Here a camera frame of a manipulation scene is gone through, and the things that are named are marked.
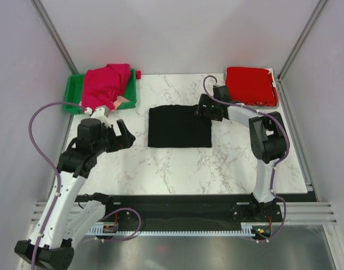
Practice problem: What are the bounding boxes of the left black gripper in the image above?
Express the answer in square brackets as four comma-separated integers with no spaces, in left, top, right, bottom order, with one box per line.
[93,119,135,156]

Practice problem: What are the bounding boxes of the peach pink t shirt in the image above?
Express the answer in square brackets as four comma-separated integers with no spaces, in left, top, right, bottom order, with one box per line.
[79,96,129,111]

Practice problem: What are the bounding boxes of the black t shirt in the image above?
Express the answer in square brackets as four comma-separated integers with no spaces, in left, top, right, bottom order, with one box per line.
[148,105,212,148]

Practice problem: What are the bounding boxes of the magenta t shirt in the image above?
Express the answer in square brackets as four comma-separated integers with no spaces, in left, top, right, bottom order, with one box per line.
[81,64,142,110]

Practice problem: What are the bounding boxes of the green plastic tray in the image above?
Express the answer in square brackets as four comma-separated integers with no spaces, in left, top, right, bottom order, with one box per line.
[64,65,141,110]

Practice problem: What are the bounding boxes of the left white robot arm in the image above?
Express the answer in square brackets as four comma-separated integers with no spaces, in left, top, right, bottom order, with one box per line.
[15,118,136,269]

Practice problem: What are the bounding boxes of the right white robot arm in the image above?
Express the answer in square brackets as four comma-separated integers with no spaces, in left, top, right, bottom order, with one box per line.
[196,85,290,222]

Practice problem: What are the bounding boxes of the folded red t shirt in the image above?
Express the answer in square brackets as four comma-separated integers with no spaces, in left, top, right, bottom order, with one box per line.
[224,66,276,107]

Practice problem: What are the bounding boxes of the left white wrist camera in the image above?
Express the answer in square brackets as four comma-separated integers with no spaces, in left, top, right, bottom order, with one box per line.
[84,106,112,128]

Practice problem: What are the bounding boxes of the right aluminium frame post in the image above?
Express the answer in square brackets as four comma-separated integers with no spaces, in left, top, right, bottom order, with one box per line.
[277,0,330,82]

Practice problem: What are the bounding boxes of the aluminium frame post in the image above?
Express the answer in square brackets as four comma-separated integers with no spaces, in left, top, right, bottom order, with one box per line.
[30,0,79,74]
[277,0,330,82]

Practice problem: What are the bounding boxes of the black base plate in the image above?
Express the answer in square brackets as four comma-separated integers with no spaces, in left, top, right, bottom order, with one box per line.
[75,192,316,224]

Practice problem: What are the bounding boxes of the white slotted cable duct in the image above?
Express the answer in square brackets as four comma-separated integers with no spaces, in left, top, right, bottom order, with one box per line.
[87,222,270,236]

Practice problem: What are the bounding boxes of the left aluminium frame post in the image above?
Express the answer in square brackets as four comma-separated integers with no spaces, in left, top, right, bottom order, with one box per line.
[30,0,79,74]

